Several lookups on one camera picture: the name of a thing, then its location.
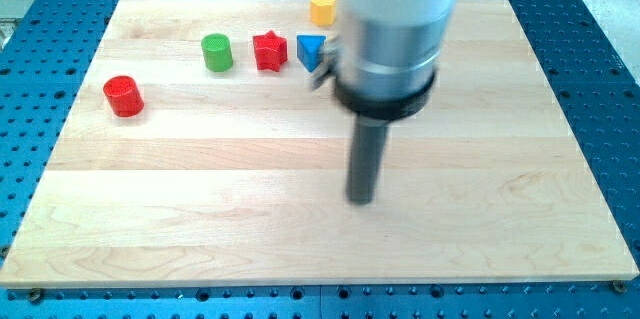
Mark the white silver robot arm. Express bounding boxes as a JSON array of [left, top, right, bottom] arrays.
[[311, 0, 456, 121]]

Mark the red star block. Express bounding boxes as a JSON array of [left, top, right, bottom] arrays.
[[252, 30, 288, 72]]

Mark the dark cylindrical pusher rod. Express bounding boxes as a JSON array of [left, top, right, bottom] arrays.
[[346, 116, 389, 205]]

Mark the blue triangle block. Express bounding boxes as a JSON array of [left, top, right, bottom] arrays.
[[296, 35, 326, 72]]

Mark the light wooden board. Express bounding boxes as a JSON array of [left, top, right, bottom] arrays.
[[1, 0, 639, 288]]

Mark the yellow hexagon block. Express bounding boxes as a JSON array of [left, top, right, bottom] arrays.
[[310, 0, 337, 26]]

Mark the green cylinder block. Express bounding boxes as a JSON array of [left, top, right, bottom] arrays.
[[201, 33, 233, 72]]

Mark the red cylinder block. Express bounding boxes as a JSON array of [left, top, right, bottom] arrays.
[[103, 75, 144, 117]]

